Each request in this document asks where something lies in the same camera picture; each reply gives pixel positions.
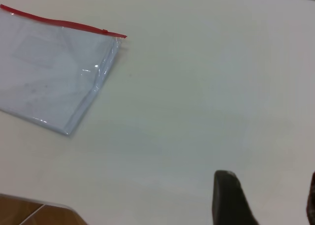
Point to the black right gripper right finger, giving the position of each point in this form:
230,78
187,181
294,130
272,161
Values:
311,202

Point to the clear plastic zipper bag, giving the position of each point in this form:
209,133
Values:
49,74

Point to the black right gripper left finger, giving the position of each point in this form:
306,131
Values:
230,200

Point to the red zipper slider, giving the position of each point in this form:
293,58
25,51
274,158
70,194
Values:
104,31

